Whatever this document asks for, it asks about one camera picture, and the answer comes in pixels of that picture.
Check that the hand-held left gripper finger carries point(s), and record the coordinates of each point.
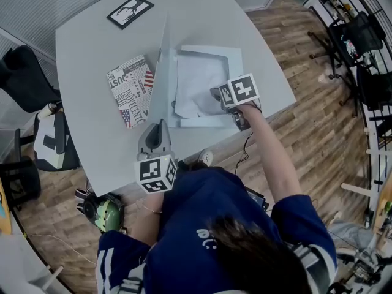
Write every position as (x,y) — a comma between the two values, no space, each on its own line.
(164,136)
(144,138)

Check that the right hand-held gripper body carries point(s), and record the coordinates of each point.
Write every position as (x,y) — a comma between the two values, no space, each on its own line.
(242,89)

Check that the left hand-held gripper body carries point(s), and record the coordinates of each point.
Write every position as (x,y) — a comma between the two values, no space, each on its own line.
(151,170)

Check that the white sheet of paper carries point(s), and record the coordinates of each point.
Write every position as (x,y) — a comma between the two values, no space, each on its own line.
(196,78)

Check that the white box with lid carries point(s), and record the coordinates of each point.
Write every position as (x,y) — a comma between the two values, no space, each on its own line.
(235,60)

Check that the person's left forearm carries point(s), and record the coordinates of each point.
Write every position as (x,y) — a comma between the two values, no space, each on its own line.
(147,222)

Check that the person's right forearm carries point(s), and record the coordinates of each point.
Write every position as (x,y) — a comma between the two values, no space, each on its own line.
(272,158)

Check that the person's white shoe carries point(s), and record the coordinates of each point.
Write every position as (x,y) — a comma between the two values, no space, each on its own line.
(205,158)

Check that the newspaper print box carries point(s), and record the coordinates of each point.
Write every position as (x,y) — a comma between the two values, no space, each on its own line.
(130,90)

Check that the green and black helmet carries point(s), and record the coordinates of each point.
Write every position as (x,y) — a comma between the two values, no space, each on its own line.
(107,214)

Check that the person's blue shirt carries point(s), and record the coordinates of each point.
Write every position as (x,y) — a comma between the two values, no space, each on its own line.
(190,225)

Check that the black stool chair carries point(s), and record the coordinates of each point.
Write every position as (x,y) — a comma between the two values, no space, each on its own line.
(71,152)

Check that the white bag with black mark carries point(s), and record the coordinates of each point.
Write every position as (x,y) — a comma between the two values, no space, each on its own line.
(49,142)

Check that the metal thermos bottle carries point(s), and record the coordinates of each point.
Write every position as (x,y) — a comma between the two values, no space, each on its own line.
(46,110)

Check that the black tablet device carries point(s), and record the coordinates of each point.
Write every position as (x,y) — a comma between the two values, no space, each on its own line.
(256,198)

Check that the black mesh office chair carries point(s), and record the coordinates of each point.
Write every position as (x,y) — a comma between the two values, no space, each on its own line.
(358,38)

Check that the black chair with castors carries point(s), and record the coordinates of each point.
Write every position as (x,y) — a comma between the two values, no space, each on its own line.
(373,87)

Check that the black padded chair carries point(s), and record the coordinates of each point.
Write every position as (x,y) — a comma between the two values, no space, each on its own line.
(24,78)

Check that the grey cloth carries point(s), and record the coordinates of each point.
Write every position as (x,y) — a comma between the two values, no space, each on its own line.
(349,233)

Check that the black picture frame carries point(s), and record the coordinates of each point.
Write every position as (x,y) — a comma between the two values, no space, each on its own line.
(130,12)

